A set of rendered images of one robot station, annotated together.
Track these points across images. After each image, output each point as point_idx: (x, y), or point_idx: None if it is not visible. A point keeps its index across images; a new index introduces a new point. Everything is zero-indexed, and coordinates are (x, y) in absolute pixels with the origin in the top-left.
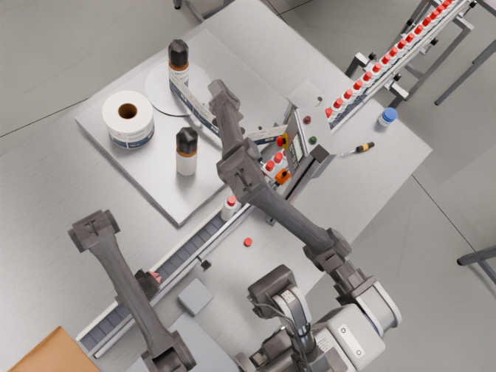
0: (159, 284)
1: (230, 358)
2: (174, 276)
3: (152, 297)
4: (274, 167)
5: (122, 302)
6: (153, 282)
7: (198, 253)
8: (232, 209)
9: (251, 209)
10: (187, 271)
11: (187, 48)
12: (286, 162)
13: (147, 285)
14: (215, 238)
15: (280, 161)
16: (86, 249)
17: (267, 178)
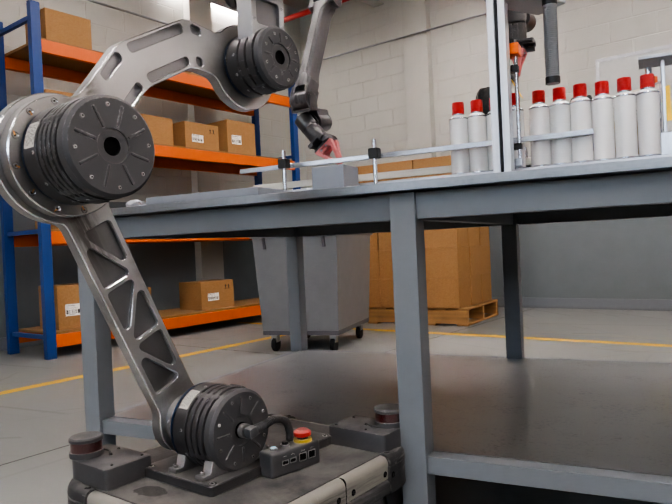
0: (327, 136)
1: (269, 188)
2: (346, 158)
3: (312, 140)
4: (546, 105)
5: (292, 88)
6: (326, 133)
7: (385, 155)
8: (452, 121)
9: (492, 171)
10: (363, 183)
11: (589, 98)
12: (575, 113)
13: (321, 129)
14: (421, 177)
15: (558, 96)
16: (312, 5)
17: (532, 122)
